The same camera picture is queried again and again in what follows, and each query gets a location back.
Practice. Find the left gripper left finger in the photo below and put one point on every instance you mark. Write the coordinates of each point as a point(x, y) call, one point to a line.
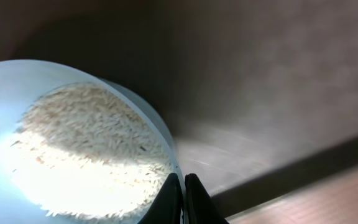
point(166, 208)

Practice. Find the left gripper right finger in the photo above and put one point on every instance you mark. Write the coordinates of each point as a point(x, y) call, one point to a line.
point(200, 207)

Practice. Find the light blue rice bowl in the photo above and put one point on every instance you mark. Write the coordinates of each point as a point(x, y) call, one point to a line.
point(21, 83)

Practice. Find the white rice grains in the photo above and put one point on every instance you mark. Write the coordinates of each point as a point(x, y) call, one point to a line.
point(82, 152)

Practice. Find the brown serving tray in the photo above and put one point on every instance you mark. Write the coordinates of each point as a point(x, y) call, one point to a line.
point(261, 97)

